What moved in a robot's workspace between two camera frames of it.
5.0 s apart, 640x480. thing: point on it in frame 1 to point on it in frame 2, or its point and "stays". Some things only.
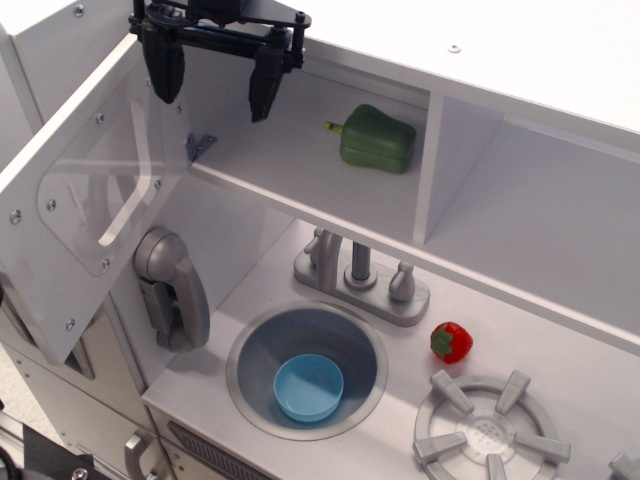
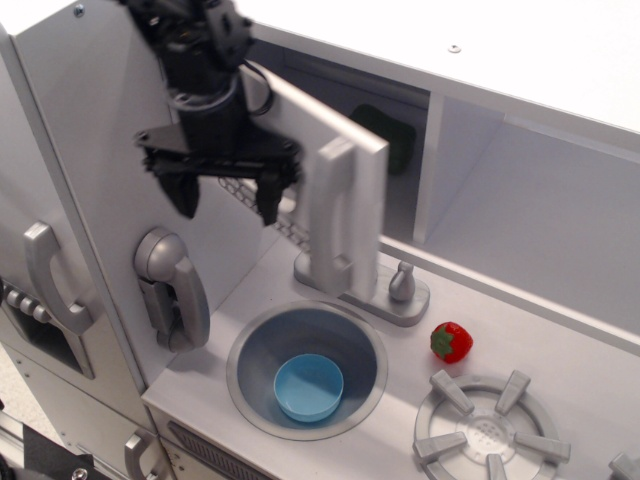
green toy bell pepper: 370,138 stays
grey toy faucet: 343,269 stays
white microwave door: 74,198 to 342,186
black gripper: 165,26 to 214,136
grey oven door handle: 133,450 stays
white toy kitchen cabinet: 426,267 stays
